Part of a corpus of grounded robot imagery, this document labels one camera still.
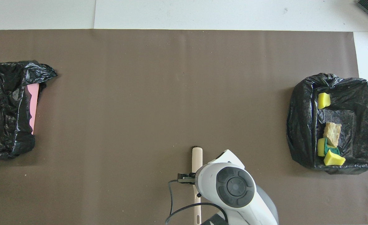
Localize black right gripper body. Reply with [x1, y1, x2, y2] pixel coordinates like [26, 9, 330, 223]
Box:
[177, 173, 198, 185]

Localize beige hand brush black bristles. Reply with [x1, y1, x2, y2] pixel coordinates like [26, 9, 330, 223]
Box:
[192, 147, 203, 224]

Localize yellow green sponge piece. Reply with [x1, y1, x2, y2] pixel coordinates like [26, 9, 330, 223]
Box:
[317, 137, 340, 157]

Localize notched yellow sponge piece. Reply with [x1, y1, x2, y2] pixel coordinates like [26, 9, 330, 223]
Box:
[324, 149, 346, 166]

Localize pale bread chunk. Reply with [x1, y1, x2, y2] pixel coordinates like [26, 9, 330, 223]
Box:
[323, 122, 342, 147]

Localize small yellow sponge piece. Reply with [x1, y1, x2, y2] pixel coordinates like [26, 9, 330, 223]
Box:
[317, 92, 331, 109]

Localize pink plastic bin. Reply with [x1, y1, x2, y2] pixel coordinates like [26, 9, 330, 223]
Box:
[26, 83, 40, 135]

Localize black bag lined open bin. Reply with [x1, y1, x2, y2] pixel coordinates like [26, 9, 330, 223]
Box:
[286, 73, 368, 175]

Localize crumpled black trash bag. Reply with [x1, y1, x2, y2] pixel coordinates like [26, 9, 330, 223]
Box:
[0, 60, 58, 159]

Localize brown paper table mat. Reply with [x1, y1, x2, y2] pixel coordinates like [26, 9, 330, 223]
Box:
[0, 29, 368, 225]

